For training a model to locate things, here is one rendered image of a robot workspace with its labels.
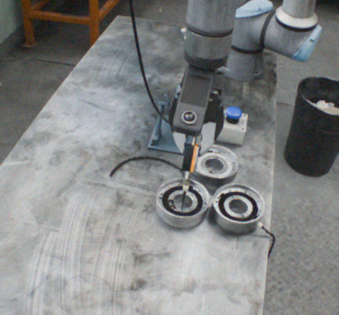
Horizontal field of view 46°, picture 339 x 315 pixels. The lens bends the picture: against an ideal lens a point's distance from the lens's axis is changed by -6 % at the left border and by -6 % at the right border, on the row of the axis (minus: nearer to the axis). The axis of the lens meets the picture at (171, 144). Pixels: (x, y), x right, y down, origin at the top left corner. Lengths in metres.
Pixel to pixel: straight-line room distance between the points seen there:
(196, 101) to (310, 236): 1.39
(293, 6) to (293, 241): 1.12
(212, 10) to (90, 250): 0.47
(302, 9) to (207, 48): 0.52
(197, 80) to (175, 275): 0.34
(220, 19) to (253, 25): 0.57
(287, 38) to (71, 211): 0.71
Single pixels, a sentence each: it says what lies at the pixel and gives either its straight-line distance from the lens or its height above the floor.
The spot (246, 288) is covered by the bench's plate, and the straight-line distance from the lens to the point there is 0.77.
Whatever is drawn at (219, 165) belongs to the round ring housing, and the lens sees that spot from 0.94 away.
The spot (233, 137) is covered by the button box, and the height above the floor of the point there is 0.82.
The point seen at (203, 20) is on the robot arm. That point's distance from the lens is 0.62.
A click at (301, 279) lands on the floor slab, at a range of 1.81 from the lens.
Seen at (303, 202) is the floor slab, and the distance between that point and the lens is 2.09.
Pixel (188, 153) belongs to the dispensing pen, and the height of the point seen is 0.94.
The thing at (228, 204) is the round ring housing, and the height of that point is 0.83.
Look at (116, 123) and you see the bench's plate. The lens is 1.05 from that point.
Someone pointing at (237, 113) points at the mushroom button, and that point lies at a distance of 1.00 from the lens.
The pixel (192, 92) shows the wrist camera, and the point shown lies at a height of 1.09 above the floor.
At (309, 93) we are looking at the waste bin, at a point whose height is 0.34.
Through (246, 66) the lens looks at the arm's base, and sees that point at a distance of 1.25.
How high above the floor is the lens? 1.45
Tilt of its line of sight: 41 degrees down
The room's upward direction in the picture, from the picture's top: 6 degrees clockwise
